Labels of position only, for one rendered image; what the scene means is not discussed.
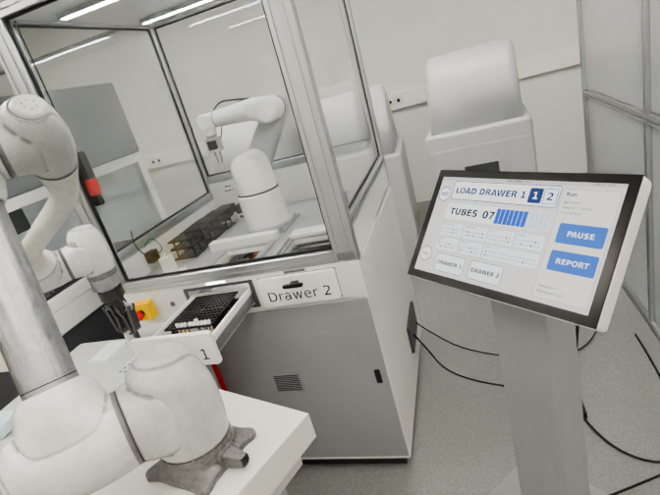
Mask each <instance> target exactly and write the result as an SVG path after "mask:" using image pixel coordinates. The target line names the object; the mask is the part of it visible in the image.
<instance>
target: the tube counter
mask: <svg viewBox="0 0 660 495"><path fill-rule="evenodd" d="M554 215H555V213H552V212H542V211H532V210H521V209H512V208H502V207H492V206H484V208H483V211H482V214H481V217H480V220H479V223H484V224H491V225H499V226H506V227H513V228H521V229H528V230H534V231H542V232H549V230H550V227H551V224H552V221H553V218H554Z"/></svg>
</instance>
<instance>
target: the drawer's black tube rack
mask: <svg viewBox="0 0 660 495"><path fill-rule="evenodd" d="M237 293H238V291H235V292H229V293H222V294H215V295H208V296H201V297H196V298H195V299H194V300H193V301H192V302H191V303H190V304H189V305H188V306H187V307H186V308H185V309H184V310H183V311H182V312H181V313H180V314H179V315H178V316H177V317H176V318H175V319H174V320H173V321H172V322H171V323H170V324H169V325H168V327H172V326H175V324H176V323H179V324H180V323H184V322H186V323H187V325H188V322H193V321H194V319H195V318H197V319H198V321H200V320H202V321H203V320H207V319H210V321H211V322H213V324H212V327H213V330H215V328H216V327H217V326H218V325H219V323H220V322H221V321H222V320H223V318H224V317H225V316H226V315H227V313H228V312H229V311H230V310H231V308H232V307H233V306H234V305H235V303H236V302H237V301H238V300H239V299H235V296H236V294H237Z"/></svg>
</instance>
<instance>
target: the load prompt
mask: <svg viewBox="0 0 660 495"><path fill-rule="evenodd" d="M562 189H563V186H549V185H529V184H508V183H486V182H466V181H456V183H455V186H454V189H453V192H452V195H451V199H460V200H471V201H482V202H493V203H504V204H514V205H525V206H536V207H547V208H557V205H558V202H559V199H560V196H561V192H562Z"/></svg>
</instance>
